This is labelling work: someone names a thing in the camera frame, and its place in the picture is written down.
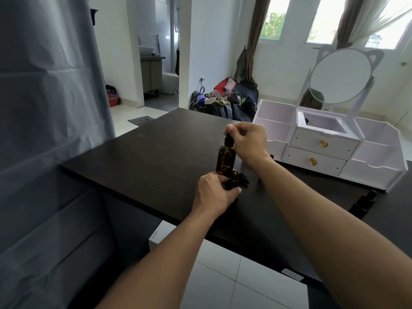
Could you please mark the brown curtain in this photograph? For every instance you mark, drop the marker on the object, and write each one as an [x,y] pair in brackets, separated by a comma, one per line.
[257,38]
[349,22]

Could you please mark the green hanging jacket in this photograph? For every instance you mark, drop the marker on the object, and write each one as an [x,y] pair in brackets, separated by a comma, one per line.
[239,65]

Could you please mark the pile of bags and clothes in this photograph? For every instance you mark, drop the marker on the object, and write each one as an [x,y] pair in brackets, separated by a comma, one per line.
[225,104]

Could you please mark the small dark glass bottle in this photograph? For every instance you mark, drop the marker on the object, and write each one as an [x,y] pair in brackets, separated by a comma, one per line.
[232,181]

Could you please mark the person's right forearm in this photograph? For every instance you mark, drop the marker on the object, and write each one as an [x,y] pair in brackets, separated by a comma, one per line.
[325,228]

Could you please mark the white cosmetic organizer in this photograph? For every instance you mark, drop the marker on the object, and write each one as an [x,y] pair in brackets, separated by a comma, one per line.
[370,154]

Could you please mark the grey fabric backdrop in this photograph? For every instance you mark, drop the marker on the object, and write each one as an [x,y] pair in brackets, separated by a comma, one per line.
[45,131]

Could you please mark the person's right hand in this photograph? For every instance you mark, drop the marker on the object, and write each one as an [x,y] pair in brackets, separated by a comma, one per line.
[252,139]

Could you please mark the person's left forearm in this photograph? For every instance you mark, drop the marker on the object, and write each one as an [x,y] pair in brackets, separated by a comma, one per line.
[154,267]

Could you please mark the sheer white curtain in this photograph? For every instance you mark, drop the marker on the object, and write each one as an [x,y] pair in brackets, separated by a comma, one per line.
[379,16]

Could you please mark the black dropper cap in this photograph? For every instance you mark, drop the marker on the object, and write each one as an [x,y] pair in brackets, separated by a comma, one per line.
[245,179]

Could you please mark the round cat-ear mirror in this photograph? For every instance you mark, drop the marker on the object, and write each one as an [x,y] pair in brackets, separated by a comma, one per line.
[340,75]

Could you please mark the red and black bag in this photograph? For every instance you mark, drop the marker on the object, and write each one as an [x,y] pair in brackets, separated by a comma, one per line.
[112,98]

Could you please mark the wooden vanity cabinet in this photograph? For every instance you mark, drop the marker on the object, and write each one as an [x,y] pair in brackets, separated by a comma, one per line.
[151,73]

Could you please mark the person's left thumb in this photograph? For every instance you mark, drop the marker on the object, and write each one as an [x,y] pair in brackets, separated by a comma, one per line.
[232,192]

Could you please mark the red suitcase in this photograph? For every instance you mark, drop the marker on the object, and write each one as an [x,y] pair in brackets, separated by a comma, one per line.
[225,84]

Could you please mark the person's left hand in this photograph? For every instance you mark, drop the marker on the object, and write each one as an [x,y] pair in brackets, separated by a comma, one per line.
[210,194]

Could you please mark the white drawer with gold knob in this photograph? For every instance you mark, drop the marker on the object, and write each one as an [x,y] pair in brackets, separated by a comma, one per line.
[334,143]
[325,162]

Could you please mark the black wall lamp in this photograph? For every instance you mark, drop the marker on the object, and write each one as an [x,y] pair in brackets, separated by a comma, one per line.
[94,16]

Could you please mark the white wash basin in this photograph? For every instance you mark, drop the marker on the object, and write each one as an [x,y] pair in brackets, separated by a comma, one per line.
[146,50]

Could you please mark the grey floor mat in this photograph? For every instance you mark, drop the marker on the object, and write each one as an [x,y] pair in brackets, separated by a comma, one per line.
[141,120]

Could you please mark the tall amber dropper bottle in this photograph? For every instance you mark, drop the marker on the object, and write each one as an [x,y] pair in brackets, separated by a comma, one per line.
[226,159]

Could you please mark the white box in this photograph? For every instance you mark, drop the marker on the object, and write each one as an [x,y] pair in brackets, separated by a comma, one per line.
[159,238]

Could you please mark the person's right fingers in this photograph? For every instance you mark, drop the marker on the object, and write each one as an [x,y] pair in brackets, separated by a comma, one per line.
[235,130]

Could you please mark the white toilet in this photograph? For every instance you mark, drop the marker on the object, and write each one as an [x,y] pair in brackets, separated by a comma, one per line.
[170,82]

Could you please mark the window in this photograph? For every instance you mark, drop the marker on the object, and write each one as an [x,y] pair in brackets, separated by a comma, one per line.
[391,35]
[325,25]
[273,24]

